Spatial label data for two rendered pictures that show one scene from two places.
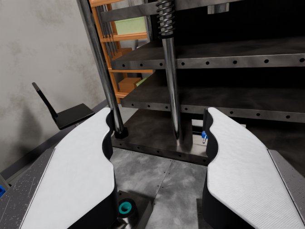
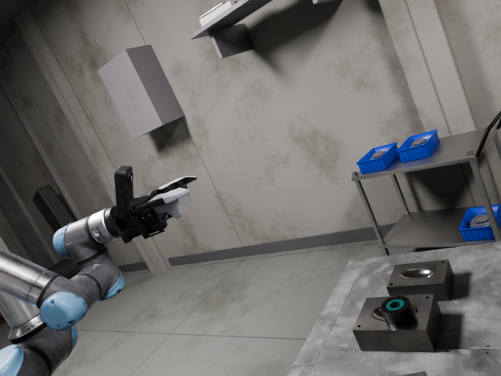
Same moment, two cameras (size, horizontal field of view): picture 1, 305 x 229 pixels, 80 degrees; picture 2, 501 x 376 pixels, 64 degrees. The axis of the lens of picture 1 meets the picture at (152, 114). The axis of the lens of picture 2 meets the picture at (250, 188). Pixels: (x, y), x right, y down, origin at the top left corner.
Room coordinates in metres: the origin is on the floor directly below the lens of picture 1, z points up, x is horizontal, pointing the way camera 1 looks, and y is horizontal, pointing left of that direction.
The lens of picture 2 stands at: (0.35, -0.83, 1.56)
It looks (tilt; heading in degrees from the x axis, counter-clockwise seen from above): 11 degrees down; 98
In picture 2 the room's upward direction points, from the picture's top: 25 degrees counter-clockwise
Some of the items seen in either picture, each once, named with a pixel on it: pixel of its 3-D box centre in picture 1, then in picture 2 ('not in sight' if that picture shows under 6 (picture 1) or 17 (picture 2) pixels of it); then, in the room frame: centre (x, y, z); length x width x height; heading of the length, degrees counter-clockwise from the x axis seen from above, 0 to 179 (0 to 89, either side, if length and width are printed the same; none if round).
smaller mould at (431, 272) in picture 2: not in sight; (420, 281); (0.54, 0.34, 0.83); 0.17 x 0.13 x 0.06; 150
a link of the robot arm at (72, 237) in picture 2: not in sight; (81, 238); (-0.19, 0.03, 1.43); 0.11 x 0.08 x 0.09; 174
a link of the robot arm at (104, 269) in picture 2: not in sight; (98, 277); (-0.19, 0.01, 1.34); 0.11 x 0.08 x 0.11; 84
